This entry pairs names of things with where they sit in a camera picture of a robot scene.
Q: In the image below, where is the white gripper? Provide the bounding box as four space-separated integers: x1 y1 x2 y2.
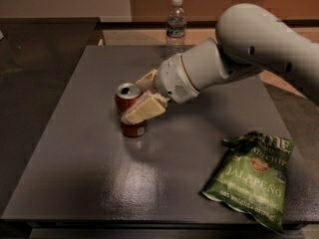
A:
121 54 199 124

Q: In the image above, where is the clear plastic water bottle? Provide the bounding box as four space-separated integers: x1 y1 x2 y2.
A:
165 0 186 57

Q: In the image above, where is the red coke can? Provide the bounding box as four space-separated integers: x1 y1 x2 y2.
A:
115 83 148 138

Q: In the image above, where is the green jalapeno chips bag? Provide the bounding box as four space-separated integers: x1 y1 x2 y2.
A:
202 131 294 233

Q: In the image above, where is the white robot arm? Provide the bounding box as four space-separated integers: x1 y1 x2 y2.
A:
121 4 319 124

